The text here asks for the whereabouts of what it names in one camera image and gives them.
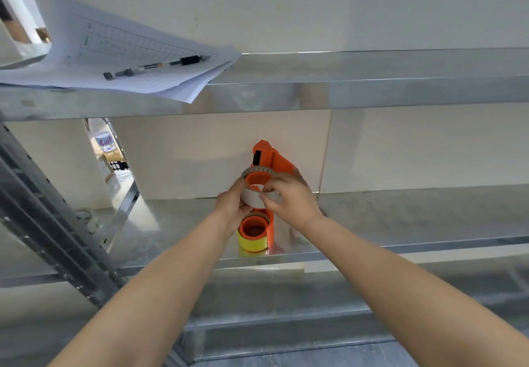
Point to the stack of white paper sheets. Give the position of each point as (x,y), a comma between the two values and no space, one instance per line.
(124,56)

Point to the person's right hand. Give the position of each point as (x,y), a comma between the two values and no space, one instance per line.
(295,201)

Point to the person's right forearm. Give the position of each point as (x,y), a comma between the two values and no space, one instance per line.
(409,292)

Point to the metal shelf board with rolls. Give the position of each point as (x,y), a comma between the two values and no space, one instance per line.
(392,222)

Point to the orange label gun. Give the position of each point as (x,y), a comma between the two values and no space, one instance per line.
(270,160)

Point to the clear tape roll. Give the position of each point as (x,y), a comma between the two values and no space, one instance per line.
(86,218)

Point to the empty metal shelf board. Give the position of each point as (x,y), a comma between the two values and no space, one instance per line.
(330,321)

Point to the person's left thumb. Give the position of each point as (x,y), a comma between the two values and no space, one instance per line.
(241,188)

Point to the person's right thumb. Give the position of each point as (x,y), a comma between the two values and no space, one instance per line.
(269,202)

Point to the perforated metal shelf upright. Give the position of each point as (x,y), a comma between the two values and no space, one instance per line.
(49,218)

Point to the black marker pen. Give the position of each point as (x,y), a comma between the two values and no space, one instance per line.
(189,60)

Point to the yellow label roll orange core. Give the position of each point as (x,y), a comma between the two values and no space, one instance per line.
(253,234)

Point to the person's left hand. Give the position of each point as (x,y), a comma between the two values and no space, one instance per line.
(229,213)

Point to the white bottle red label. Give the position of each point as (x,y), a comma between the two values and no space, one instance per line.
(103,138)

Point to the white label roll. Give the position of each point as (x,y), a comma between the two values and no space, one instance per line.
(253,197)

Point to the person's left forearm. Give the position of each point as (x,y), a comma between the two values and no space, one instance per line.
(165,292)

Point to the grey marker pen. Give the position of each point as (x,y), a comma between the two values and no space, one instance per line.
(132,71)

